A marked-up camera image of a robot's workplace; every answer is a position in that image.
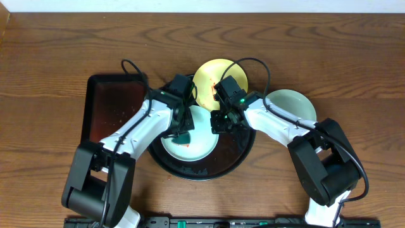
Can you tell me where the green yellow sponge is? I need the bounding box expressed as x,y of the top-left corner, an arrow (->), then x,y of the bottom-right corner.
171,132 -> 190,145

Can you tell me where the light blue plate front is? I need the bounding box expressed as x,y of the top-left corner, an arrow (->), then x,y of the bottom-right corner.
161,105 -> 219,162

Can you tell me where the light blue plate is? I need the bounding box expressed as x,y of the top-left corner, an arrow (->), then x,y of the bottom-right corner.
161,105 -> 219,162
266,89 -> 317,121

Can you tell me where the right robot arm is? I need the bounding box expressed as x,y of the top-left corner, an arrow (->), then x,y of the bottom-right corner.
211,92 -> 369,227

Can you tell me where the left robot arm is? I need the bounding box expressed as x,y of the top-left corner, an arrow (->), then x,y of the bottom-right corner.
61,89 -> 192,227

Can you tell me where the black round tray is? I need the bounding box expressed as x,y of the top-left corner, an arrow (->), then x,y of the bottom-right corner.
148,129 -> 256,181

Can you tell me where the black rectangular tray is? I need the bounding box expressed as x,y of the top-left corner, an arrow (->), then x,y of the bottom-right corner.
81,73 -> 145,143

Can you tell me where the yellow plate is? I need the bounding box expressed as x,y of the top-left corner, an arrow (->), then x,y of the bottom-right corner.
192,59 -> 248,111

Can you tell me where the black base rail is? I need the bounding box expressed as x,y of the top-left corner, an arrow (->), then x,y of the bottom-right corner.
63,217 -> 382,228

